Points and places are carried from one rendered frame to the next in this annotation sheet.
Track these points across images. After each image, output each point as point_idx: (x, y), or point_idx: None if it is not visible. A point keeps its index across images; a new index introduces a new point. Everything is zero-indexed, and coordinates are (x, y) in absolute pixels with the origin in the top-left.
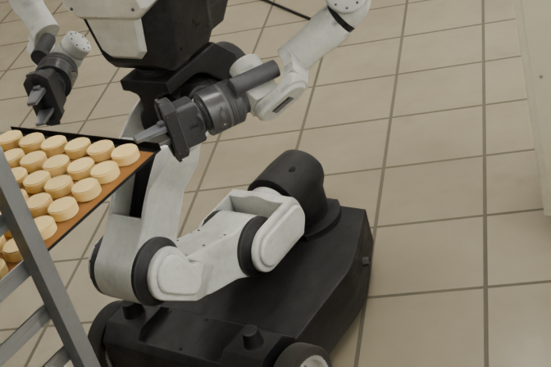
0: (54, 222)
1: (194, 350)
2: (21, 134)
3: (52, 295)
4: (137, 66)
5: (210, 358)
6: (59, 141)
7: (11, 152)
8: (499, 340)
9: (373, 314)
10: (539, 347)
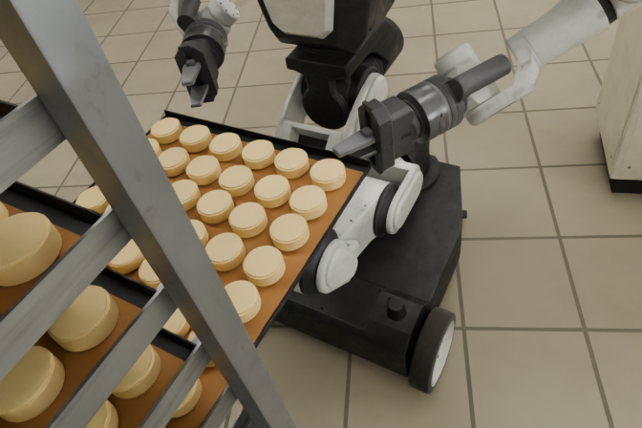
0: (258, 294)
1: (335, 310)
2: (180, 124)
3: (268, 422)
4: (310, 45)
5: (353, 322)
6: (232, 142)
7: (173, 154)
8: (587, 293)
9: (465, 256)
10: (626, 305)
